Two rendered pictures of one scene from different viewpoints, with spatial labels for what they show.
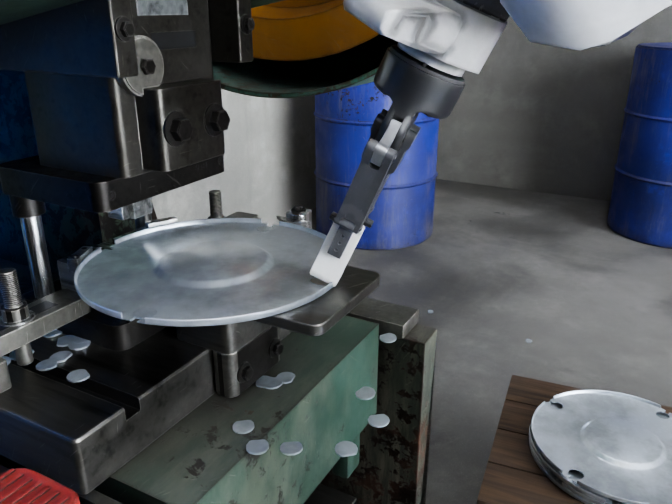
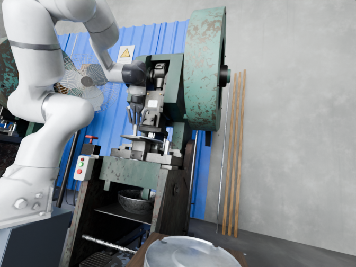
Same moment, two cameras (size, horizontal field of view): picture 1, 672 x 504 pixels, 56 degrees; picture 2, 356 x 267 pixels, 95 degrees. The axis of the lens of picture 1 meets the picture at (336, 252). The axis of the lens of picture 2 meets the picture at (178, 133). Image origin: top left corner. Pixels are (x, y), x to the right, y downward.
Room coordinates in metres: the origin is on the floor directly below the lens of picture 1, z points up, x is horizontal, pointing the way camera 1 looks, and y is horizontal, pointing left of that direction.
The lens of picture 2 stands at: (0.63, -1.00, 0.66)
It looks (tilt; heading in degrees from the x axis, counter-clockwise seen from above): 10 degrees up; 78
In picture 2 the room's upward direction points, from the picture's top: 8 degrees clockwise
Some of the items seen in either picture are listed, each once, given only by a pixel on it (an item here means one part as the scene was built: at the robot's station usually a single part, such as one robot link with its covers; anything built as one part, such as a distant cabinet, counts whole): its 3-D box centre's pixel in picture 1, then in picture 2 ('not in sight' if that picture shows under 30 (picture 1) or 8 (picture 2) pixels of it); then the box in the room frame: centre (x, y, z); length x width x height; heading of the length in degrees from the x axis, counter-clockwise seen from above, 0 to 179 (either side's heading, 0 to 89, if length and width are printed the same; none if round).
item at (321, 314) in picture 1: (253, 325); (138, 148); (0.62, 0.09, 0.72); 0.25 x 0.14 x 0.14; 61
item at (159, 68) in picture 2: not in sight; (161, 83); (0.70, 0.25, 1.27); 0.21 x 0.12 x 0.34; 61
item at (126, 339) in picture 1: (134, 290); (150, 151); (0.71, 0.25, 0.72); 0.20 x 0.16 x 0.03; 151
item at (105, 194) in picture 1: (120, 178); (153, 133); (0.71, 0.25, 0.86); 0.20 x 0.16 x 0.05; 151
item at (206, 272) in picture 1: (214, 262); (143, 140); (0.64, 0.13, 0.78); 0.29 x 0.29 x 0.01
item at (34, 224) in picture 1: (34, 238); not in sight; (0.66, 0.34, 0.81); 0.02 x 0.02 x 0.14
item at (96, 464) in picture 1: (141, 323); (148, 157); (0.70, 0.25, 0.68); 0.45 x 0.30 x 0.06; 151
